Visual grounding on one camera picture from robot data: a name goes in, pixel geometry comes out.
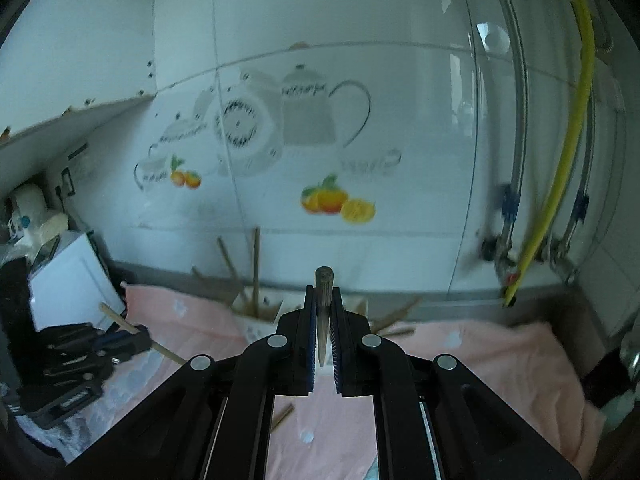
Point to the metal water valve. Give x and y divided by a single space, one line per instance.
502 252
562 255

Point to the white appliance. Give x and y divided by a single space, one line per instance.
75 280

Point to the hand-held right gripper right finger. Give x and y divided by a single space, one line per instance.
339 345

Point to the slim brown chopstick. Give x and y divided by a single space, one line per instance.
165 351
281 419
324 310

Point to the black wall socket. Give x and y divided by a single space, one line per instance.
68 181

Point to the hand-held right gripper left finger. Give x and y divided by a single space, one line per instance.
310 345

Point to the pink printed towel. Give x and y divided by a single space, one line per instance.
480 385

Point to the wall label sticker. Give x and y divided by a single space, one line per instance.
79 154

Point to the cream plastic chopstick holder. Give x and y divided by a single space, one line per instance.
260 322

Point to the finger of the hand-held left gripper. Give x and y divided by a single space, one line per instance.
131 332
135 349

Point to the group of wooden chopsticks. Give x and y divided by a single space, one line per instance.
256 270

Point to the beige appliance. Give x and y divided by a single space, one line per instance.
37 220

